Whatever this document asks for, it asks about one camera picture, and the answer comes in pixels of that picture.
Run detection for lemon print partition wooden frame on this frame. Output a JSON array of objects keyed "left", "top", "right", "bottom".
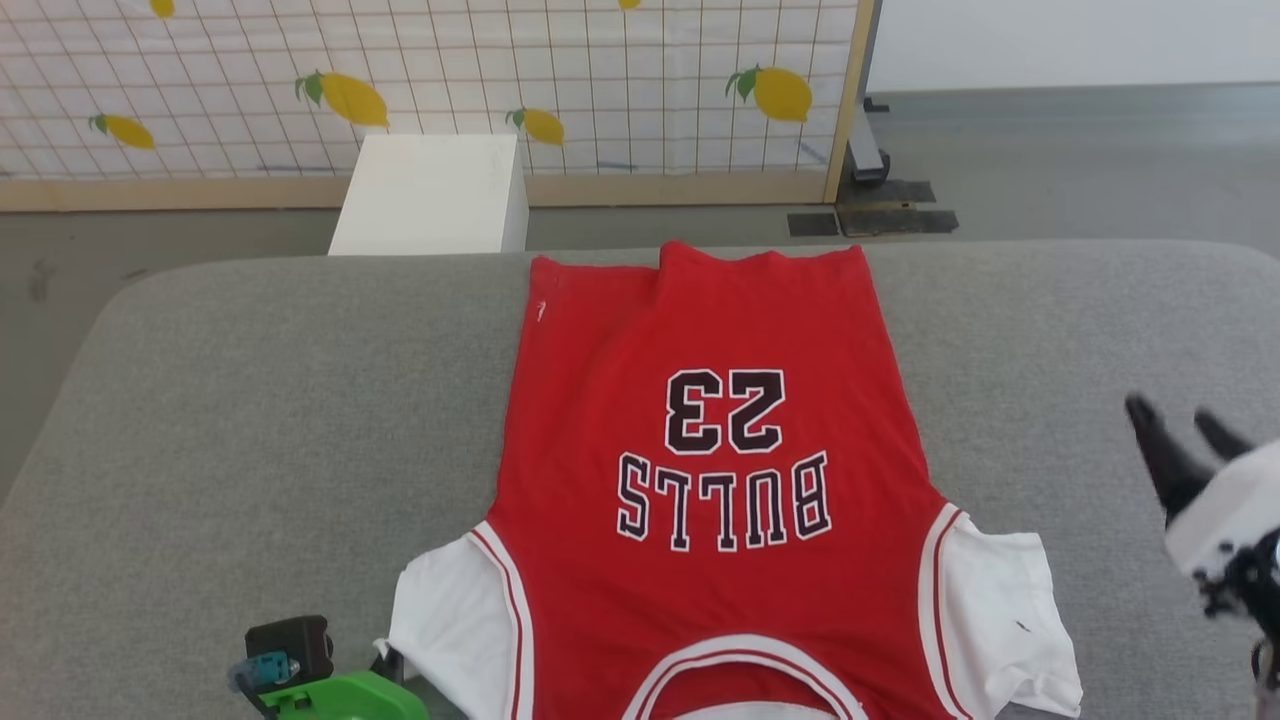
[{"left": 0, "top": 0, "right": 883, "bottom": 212}]

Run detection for white box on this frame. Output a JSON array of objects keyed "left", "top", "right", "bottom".
[{"left": 327, "top": 133, "right": 530, "bottom": 257}]

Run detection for long black floor tape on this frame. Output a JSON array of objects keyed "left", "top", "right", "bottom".
[{"left": 838, "top": 207, "right": 959, "bottom": 238}]

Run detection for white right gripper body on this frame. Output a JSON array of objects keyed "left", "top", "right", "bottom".
[{"left": 1164, "top": 439, "right": 1280, "bottom": 582}]

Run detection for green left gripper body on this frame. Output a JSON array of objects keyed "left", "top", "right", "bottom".
[{"left": 260, "top": 670, "right": 432, "bottom": 720}]

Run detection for left black cable teal plug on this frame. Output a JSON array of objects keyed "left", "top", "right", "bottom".
[{"left": 227, "top": 649, "right": 302, "bottom": 693}]

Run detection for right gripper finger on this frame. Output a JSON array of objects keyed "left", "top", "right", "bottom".
[
  {"left": 1194, "top": 406, "right": 1257, "bottom": 462},
  {"left": 1124, "top": 392, "right": 1215, "bottom": 527}
]

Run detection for red basketball jersey white sleeves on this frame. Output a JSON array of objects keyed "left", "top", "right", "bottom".
[{"left": 374, "top": 240, "right": 1085, "bottom": 720}]

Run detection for grey metal leg with caster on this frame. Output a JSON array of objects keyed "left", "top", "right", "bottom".
[{"left": 847, "top": 96, "right": 892, "bottom": 187}]

